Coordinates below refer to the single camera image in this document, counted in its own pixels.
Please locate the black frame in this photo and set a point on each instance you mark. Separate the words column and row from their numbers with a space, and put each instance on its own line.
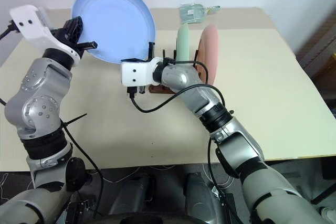
column 326, row 179

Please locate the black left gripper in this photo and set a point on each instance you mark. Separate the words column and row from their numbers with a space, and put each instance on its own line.
column 73, row 31

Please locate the green plate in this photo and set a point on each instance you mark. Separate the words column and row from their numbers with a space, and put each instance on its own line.
column 183, row 43

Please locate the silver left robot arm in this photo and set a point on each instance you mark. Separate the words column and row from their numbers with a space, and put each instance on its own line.
column 39, row 108

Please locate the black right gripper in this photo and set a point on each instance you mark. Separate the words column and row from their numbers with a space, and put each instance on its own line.
column 134, row 60

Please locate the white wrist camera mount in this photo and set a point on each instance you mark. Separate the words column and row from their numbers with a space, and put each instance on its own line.
column 136, row 73
column 31, row 28

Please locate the pink plate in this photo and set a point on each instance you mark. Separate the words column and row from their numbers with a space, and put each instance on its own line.
column 210, row 48

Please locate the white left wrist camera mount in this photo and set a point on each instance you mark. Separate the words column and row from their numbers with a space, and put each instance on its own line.
column 31, row 28

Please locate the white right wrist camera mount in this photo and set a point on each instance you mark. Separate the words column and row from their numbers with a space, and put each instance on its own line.
column 136, row 73

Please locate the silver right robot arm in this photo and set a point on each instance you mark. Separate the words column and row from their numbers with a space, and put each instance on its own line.
column 236, row 140

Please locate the dark rounded shape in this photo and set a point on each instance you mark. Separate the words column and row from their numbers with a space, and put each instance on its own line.
column 136, row 195
column 200, row 195

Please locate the blue plate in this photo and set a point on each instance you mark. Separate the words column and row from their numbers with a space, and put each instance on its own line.
column 115, row 22

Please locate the wooden dish rack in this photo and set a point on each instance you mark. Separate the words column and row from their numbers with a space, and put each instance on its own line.
column 157, row 89

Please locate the clear plastic bag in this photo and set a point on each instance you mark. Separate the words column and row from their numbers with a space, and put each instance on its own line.
column 191, row 12

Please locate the black zip tie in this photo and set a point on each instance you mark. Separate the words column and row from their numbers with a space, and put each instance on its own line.
column 73, row 120

